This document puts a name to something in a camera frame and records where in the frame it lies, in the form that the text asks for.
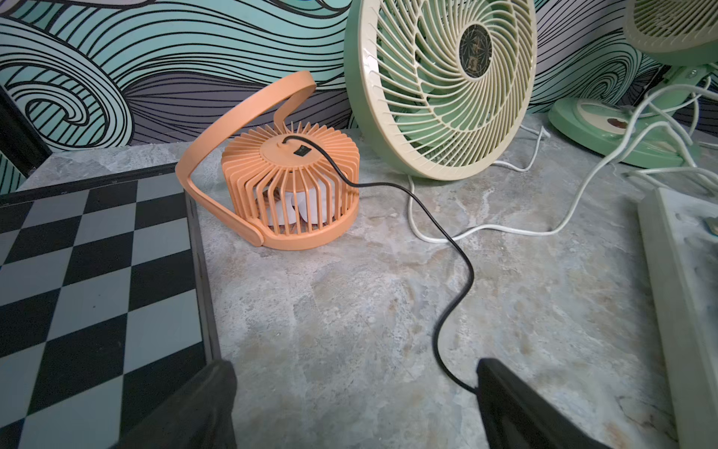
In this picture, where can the green pedestal desk fan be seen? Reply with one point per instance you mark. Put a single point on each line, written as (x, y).
(679, 34)

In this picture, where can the round green cream fan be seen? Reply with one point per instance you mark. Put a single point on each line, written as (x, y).
(439, 89)

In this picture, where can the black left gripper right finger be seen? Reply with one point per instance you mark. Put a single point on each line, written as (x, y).
(516, 416)

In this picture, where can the white power strip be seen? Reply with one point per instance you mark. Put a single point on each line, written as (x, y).
(681, 254)

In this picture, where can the black white chessboard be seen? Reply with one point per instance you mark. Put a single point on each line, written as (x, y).
(105, 307)

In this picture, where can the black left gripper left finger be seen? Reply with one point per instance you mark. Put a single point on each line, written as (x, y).
(198, 415)

